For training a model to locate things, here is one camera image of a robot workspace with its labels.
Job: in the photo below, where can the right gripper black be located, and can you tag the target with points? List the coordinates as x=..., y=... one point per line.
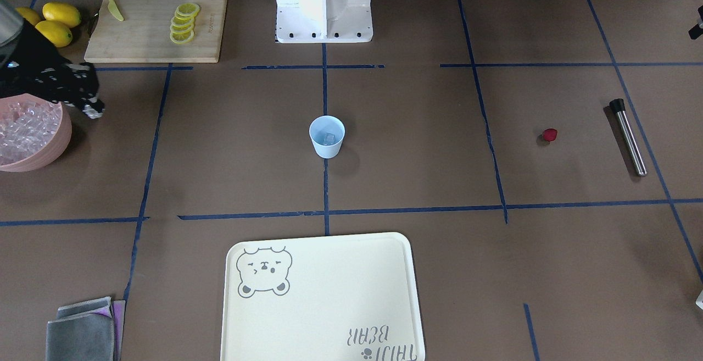
x=34, y=60

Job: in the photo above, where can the ice cube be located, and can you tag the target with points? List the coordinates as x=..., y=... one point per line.
x=329, y=139

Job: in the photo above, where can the red strawberry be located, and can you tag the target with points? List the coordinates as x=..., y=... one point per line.
x=549, y=135

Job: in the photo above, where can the steel muddler black tip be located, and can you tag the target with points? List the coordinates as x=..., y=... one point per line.
x=618, y=108

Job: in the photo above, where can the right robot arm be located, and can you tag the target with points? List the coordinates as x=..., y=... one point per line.
x=16, y=29

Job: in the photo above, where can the clear ice cubes pile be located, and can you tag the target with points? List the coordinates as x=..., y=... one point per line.
x=26, y=128

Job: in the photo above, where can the light blue plastic cup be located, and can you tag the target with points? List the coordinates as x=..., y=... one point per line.
x=319, y=127

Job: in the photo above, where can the pink bowl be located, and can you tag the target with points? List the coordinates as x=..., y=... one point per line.
x=49, y=153

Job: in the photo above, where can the wooden cutting board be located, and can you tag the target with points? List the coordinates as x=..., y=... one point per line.
x=143, y=37

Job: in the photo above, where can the yellow plastic knife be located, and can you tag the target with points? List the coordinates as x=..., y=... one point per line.
x=114, y=10

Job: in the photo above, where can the lemon slices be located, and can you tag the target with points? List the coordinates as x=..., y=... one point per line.
x=182, y=24

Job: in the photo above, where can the folded grey cloth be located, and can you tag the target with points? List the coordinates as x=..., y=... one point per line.
x=88, y=330

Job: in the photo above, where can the cream bear tray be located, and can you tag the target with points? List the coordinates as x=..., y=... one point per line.
x=343, y=297

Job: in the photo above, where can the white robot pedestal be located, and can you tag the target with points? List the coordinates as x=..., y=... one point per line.
x=323, y=21

